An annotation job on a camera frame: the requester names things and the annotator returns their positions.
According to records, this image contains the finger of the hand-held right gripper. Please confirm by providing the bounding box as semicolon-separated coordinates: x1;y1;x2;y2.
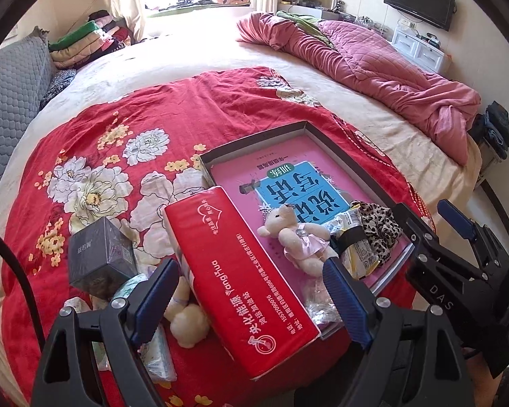
392;203;436;264
438;199;487;260

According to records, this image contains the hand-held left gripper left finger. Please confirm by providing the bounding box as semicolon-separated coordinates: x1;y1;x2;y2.
30;258;181;407

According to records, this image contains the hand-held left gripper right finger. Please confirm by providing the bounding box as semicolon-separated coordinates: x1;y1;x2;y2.
295;258;476;407

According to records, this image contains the clear crinkly plastic packet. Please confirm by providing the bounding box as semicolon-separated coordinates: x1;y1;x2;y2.
301;277;344;329

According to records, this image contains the leopard print scrunchie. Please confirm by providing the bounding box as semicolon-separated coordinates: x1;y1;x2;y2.
350;200;403;268

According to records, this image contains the cream plush toy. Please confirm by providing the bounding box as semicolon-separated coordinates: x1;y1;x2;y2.
165;275;211;349

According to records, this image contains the yellow packet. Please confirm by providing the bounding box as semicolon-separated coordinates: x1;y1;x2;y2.
333;208;380;281

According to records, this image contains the green floral tissue packet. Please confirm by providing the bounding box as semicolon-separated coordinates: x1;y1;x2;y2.
110;273;178;383

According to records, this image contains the black elastic band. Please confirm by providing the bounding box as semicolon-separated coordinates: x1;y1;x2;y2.
332;227;367;250

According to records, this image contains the white packet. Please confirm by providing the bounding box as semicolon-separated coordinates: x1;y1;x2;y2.
63;296;95;313

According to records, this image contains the plush bear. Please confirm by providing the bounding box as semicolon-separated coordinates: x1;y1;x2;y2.
257;203;339;276

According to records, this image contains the red tissue pack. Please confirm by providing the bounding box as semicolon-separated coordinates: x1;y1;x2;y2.
165;187;321;381

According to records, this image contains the pink book box tray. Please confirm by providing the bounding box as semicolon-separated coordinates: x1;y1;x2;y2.
199;121;414;340

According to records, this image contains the dark grey box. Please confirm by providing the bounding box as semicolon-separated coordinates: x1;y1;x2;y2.
68;216;137;299

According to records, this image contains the dark clothes pile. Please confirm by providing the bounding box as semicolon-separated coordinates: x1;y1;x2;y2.
469;101;509;162

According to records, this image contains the pink and blue book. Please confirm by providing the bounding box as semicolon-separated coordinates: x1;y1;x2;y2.
210;138;412;293

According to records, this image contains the pink quilt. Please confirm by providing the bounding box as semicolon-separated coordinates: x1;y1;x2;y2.
237;12;482;166

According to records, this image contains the white drawer cabinet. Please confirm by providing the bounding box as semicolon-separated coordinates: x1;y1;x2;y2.
391;25;451;74

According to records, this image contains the red floral blanket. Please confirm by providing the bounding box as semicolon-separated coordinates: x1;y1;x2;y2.
2;65;435;407

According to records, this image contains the green garment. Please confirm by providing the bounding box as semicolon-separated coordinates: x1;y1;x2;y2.
276;11;336;48

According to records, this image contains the dark patterned pillow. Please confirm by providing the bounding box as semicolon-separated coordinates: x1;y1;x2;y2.
39;69;78;111

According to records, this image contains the bed with beige sheet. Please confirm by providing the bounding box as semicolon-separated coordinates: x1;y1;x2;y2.
0;30;484;407

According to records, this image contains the grey quilted headboard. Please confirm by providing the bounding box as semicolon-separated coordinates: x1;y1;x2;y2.
0;36;56;217

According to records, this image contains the stack of folded clothes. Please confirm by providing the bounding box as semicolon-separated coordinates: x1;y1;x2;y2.
49;8;130;69

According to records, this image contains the green windowsill cloth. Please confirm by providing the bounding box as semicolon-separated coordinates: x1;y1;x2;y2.
146;2;221;18

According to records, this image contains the black cable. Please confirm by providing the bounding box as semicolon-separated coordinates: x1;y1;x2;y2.
0;221;47;350

